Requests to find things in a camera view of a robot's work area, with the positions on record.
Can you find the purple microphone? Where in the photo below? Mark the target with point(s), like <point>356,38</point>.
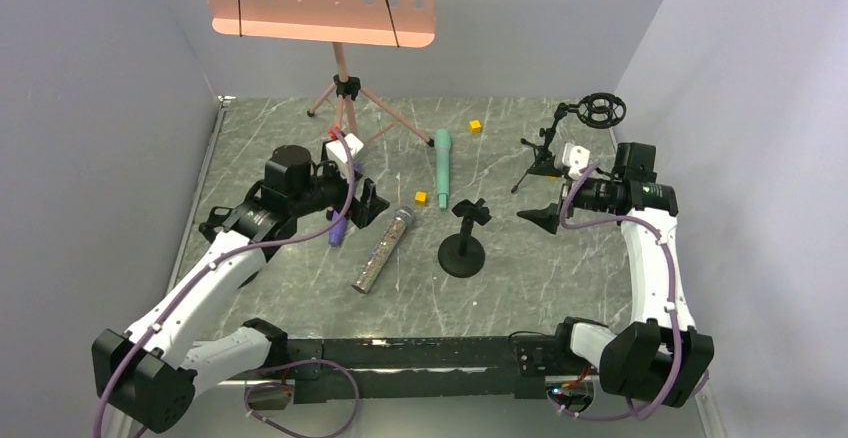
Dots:
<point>337,232</point>

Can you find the teal green microphone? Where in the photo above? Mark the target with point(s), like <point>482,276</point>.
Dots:
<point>443,147</point>

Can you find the black round-base microphone stand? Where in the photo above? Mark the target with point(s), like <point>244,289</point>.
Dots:
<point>461,255</point>

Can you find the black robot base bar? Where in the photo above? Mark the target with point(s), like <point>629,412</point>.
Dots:
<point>424,369</point>

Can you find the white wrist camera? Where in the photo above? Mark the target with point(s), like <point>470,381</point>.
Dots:
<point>344,151</point>
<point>574,160</point>

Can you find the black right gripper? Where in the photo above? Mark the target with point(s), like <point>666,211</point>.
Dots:
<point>566,198</point>

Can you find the aluminium table edge rail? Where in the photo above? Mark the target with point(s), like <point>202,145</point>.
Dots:
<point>224,105</point>

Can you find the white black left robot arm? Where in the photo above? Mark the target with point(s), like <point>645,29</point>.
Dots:
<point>155,368</point>

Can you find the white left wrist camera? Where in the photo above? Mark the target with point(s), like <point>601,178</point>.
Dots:
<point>344,151</point>

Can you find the black tripod shock-mount stand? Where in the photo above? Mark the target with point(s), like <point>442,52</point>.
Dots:
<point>599,111</point>

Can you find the yellow cube at back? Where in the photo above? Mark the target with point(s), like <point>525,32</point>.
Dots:
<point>475,126</point>

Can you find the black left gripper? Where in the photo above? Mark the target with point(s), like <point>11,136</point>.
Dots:
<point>361,202</point>

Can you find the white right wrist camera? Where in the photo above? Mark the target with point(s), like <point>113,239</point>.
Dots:
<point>574,160</point>

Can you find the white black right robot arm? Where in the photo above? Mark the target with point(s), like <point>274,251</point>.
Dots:
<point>659,359</point>

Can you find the pink music stand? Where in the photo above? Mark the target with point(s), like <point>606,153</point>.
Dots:
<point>390,23</point>

